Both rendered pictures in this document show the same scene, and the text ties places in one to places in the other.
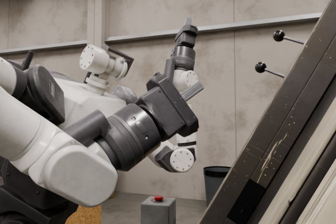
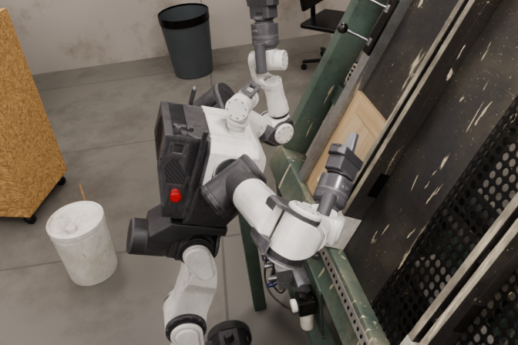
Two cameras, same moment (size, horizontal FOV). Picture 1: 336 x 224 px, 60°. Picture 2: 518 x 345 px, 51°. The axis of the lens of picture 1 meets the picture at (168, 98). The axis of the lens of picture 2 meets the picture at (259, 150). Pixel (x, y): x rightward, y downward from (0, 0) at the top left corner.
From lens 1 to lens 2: 119 cm
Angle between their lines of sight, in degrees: 43
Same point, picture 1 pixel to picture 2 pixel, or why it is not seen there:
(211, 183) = (177, 38)
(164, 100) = (348, 162)
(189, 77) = (283, 59)
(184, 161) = (287, 134)
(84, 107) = (260, 159)
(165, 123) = (351, 175)
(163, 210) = not seen: hidden behind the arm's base
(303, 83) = (415, 115)
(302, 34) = not seen: outside the picture
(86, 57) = (237, 110)
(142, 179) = (47, 48)
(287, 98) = (405, 125)
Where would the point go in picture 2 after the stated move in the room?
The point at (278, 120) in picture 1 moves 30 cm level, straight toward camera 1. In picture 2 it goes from (398, 139) to (440, 204)
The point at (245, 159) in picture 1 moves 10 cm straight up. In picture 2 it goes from (378, 164) to (379, 135)
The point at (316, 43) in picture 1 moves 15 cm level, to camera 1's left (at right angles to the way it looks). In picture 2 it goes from (425, 91) to (380, 108)
